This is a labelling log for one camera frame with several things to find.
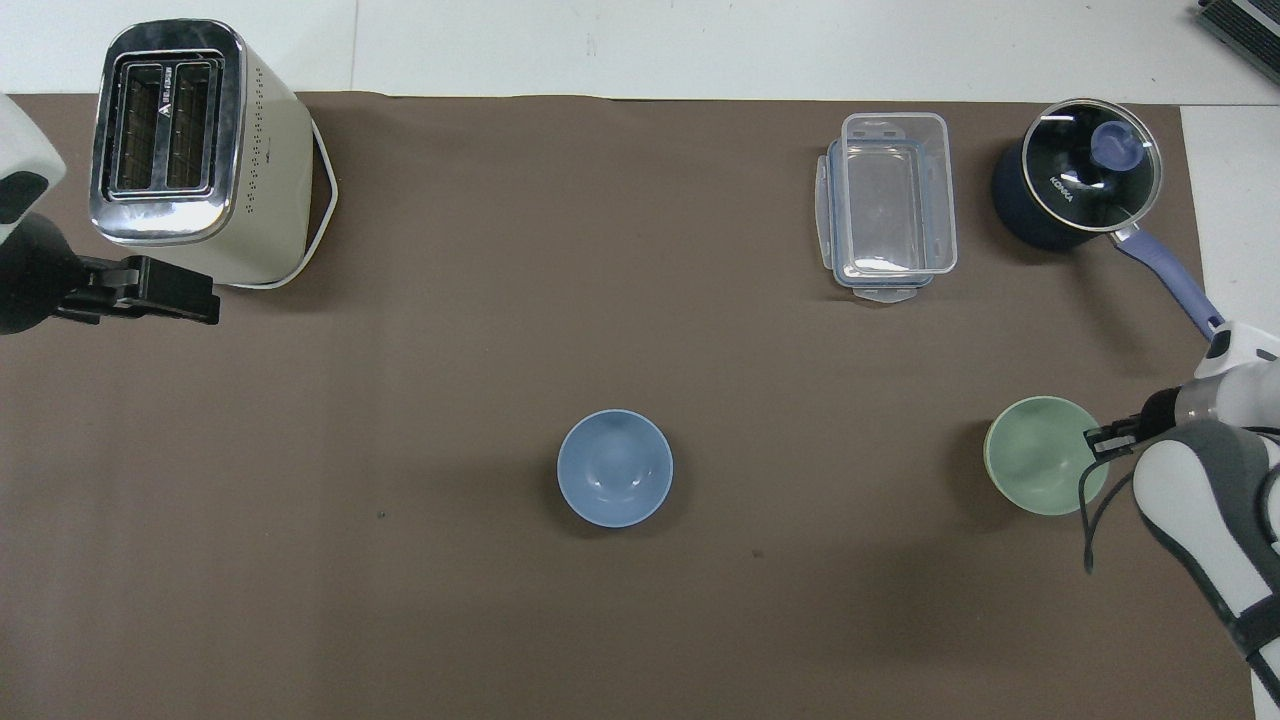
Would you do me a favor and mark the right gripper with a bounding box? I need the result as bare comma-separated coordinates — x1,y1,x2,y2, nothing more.
1120,387,1183,448

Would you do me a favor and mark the green bowl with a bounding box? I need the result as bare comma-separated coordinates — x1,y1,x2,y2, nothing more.
983,396,1112,518

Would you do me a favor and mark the clear plastic container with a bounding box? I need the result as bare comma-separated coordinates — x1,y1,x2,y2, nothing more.
840,112,959,275

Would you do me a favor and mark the white toaster cord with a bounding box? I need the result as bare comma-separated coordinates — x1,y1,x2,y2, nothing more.
232,118,339,292

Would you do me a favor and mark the clear lid with blue seal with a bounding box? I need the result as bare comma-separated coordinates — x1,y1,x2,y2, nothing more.
814,139,937,305

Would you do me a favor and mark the cream and chrome toaster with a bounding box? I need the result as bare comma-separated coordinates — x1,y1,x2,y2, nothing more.
88,19,316,289

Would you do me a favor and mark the blue bowl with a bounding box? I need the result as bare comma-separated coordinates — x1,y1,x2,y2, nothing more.
556,409,675,530

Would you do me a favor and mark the glass pot lid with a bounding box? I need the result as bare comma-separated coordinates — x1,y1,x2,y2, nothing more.
1021,98,1165,234

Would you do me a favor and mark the black cable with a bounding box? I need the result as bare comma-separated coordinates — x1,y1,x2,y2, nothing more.
1077,442,1141,576

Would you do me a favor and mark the dark blue saucepan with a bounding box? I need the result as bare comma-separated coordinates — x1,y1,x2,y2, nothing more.
991,98,1227,342

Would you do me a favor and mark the grey ribbed device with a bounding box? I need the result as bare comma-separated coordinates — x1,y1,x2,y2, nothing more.
1196,0,1280,58

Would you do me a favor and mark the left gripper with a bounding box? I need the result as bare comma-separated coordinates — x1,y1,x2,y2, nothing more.
0,212,105,337

